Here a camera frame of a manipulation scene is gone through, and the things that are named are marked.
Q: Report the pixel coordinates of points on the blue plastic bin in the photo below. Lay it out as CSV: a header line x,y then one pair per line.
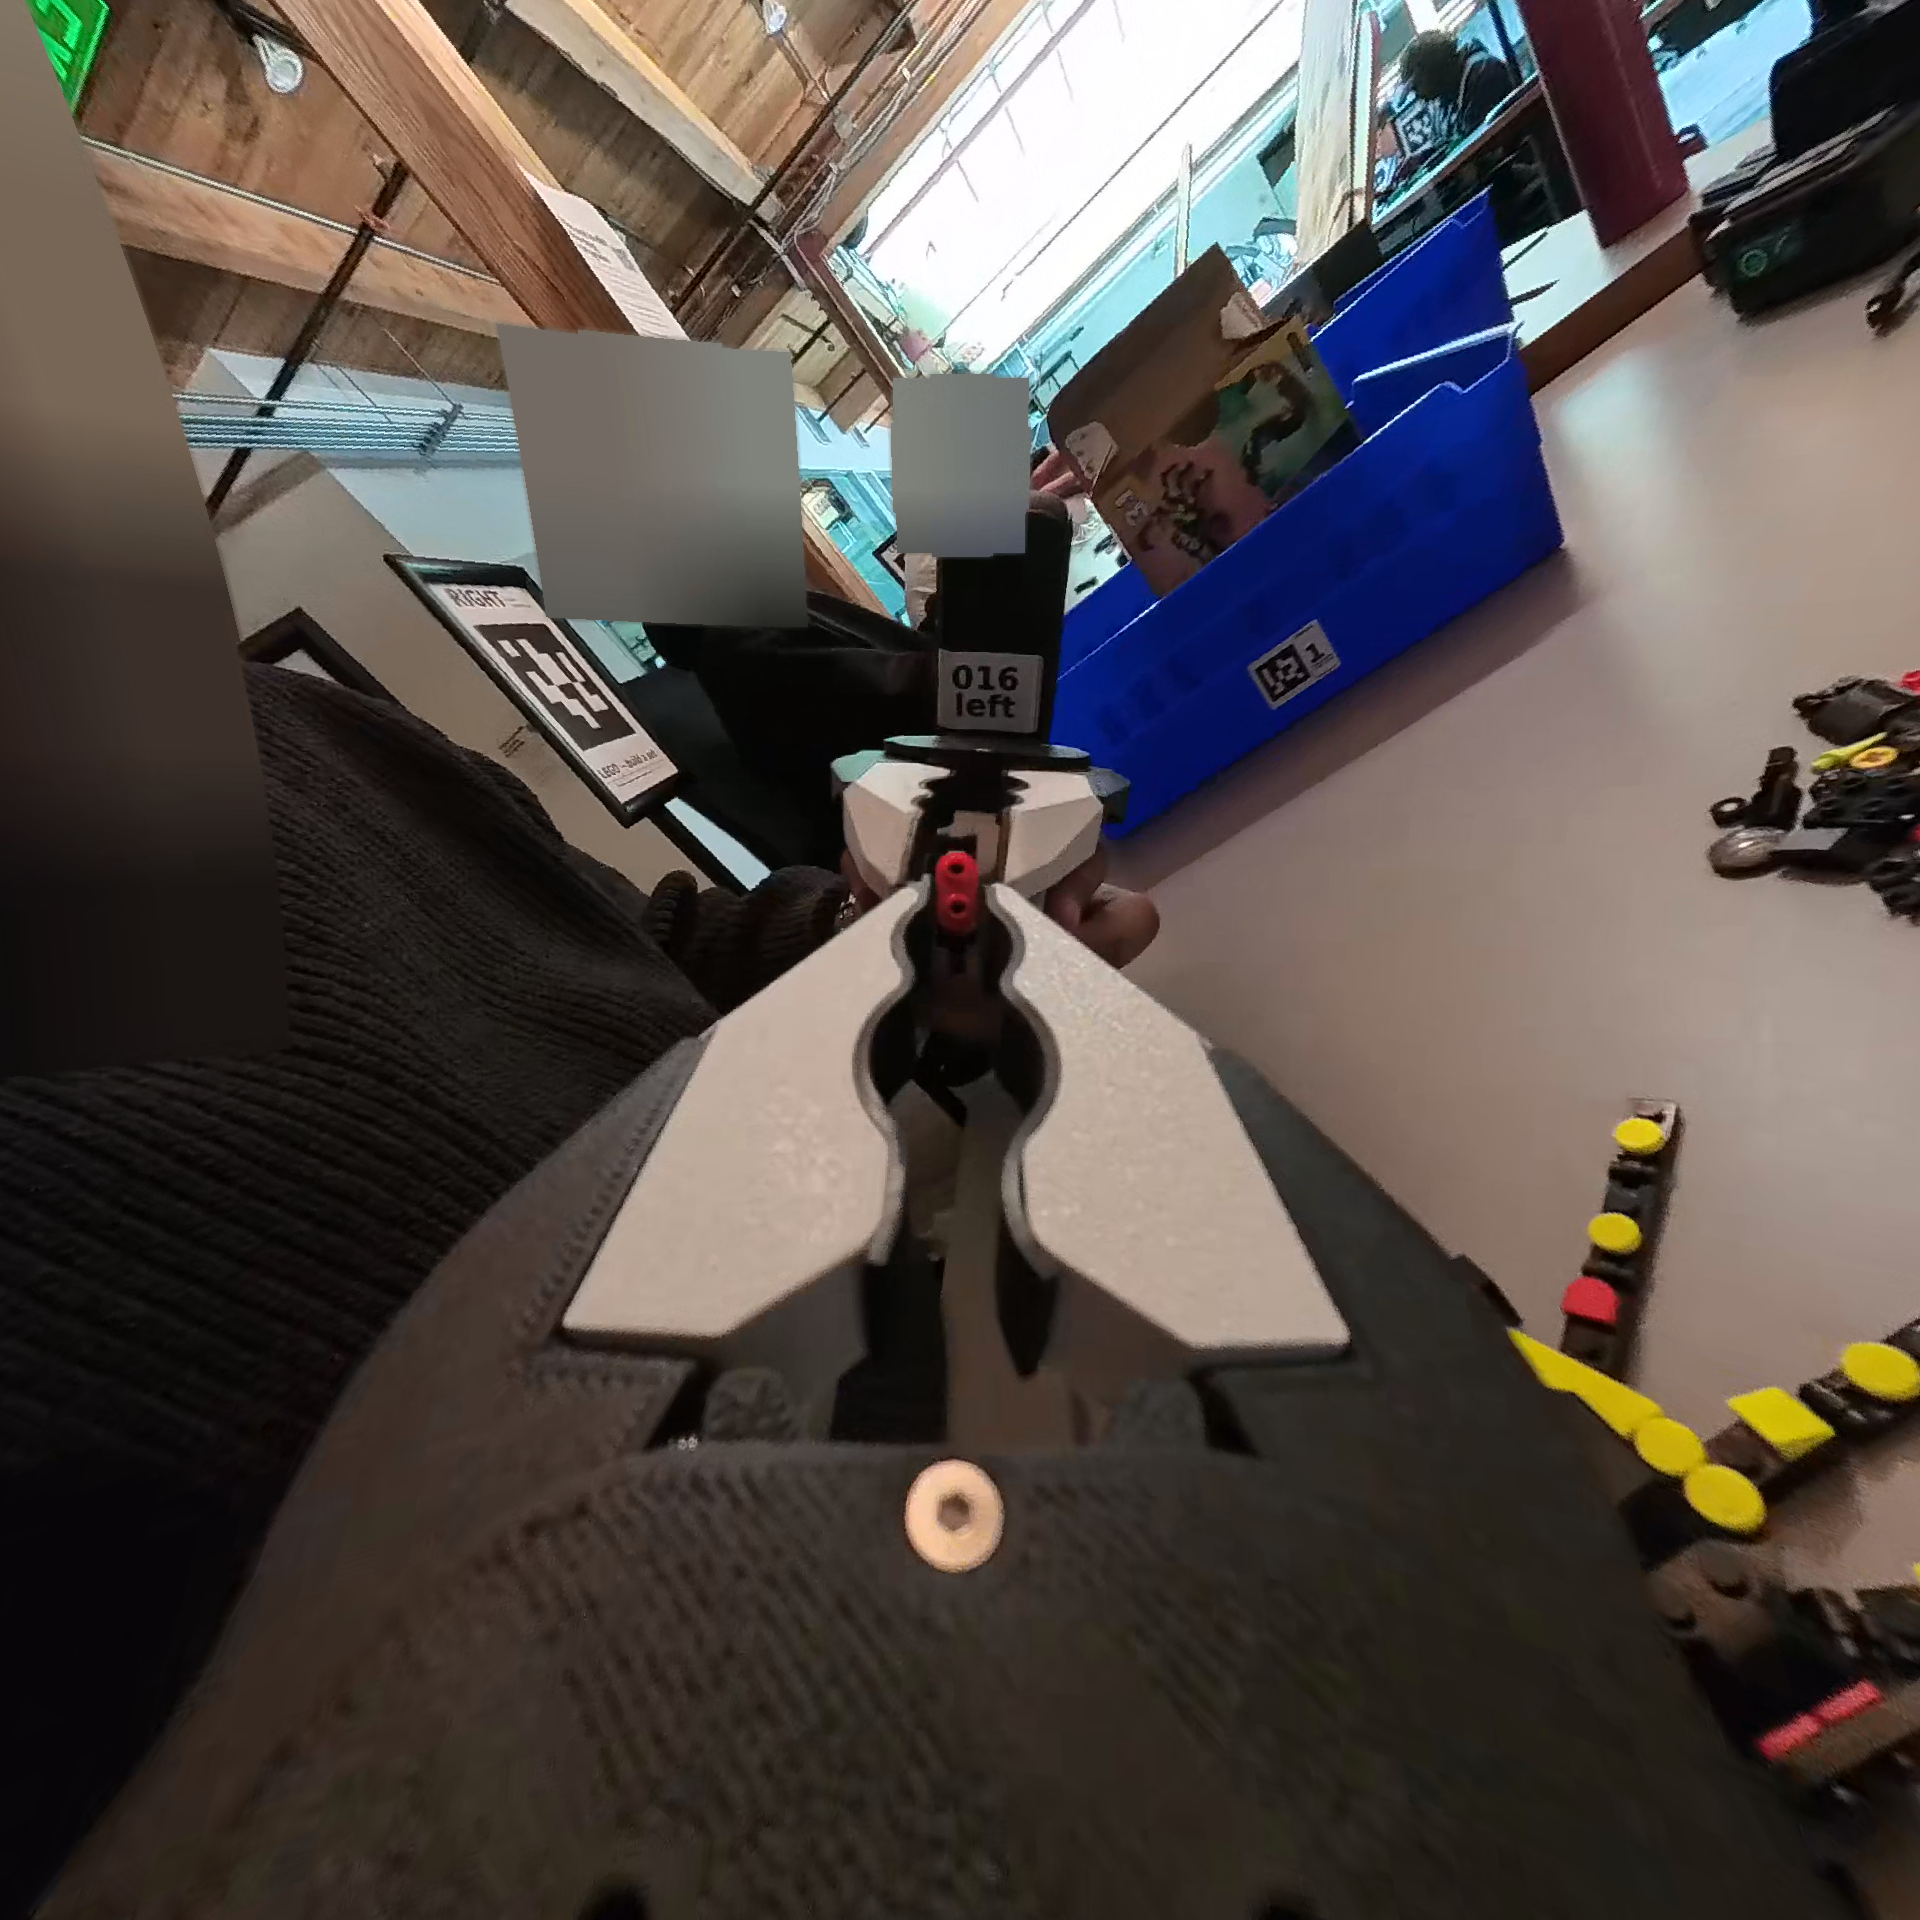
x,y
1442,299
1426,569

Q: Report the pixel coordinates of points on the black battery case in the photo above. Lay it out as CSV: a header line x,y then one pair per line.
x,y
1817,226

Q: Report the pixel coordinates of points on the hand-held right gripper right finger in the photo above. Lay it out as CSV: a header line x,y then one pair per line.
x,y
1170,1201

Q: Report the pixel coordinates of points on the person's black sweater torso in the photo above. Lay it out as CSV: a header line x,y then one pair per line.
x,y
226,1124

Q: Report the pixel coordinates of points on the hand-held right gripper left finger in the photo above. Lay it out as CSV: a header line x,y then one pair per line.
x,y
734,1201

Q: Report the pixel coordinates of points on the printed cardboard lego box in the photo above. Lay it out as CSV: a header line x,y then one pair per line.
x,y
1184,392

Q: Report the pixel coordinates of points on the person's left hand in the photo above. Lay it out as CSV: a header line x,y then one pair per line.
x,y
1118,918

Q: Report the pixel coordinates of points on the black yellow lego scorpion model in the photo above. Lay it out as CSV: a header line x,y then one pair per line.
x,y
1725,1500

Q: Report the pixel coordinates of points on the maroon water bottle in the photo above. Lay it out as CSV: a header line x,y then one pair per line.
x,y
1606,122

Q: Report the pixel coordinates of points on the green exit sign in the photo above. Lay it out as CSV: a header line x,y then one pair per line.
x,y
74,38

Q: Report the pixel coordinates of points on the person's left forearm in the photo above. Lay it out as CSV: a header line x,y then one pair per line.
x,y
751,930

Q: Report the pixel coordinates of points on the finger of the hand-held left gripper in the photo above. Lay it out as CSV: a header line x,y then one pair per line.
x,y
1058,825
882,825

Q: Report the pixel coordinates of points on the black framed marker sign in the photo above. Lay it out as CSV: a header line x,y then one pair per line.
x,y
557,676

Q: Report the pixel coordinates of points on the pile of loose lego pieces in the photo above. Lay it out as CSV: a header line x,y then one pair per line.
x,y
1861,810

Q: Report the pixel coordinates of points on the white paper notice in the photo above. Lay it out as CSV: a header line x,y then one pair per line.
x,y
616,256

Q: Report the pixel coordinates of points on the red black lego tail segment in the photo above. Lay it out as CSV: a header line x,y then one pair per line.
x,y
957,877

